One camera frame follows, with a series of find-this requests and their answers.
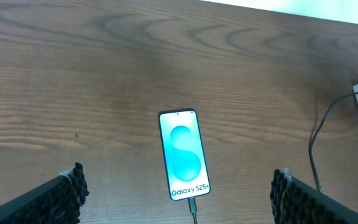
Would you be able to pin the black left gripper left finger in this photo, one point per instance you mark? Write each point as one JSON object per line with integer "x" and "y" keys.
{"x": 56, "y": 201}

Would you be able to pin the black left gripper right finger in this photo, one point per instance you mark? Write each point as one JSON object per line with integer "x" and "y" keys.
{"x": 294, "y": 202}

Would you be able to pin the blue Galaxy smartphone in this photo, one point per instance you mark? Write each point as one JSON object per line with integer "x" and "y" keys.
{"x": 183, "y": 152}

